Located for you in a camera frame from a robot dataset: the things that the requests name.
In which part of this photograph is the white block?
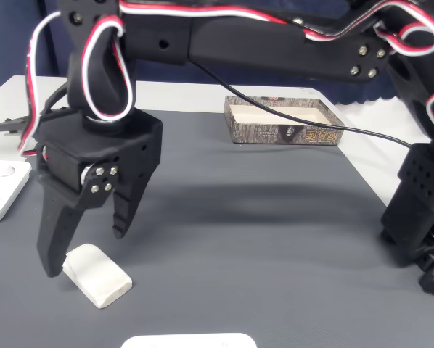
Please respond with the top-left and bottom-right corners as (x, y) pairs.
(62, 243), (134, 310)

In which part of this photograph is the printed cardboard box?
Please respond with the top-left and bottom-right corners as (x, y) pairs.
(224, 94), (345, 146)

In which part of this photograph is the dark blue partition panel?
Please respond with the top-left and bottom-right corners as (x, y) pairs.
(35, 0), (434, 106)

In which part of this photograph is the grey desk mat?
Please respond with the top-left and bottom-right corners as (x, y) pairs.
(0, 108), (434, 348)

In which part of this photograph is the red white servo cable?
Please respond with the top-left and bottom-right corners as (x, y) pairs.
(18, 9), (73, 157)
(80, 0), (434, 132)

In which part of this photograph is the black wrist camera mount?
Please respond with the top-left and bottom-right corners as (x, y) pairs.
(0, 117), (41, 137)

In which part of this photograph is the black camera cable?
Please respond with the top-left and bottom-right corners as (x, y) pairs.
(38, 59), (416, 149)

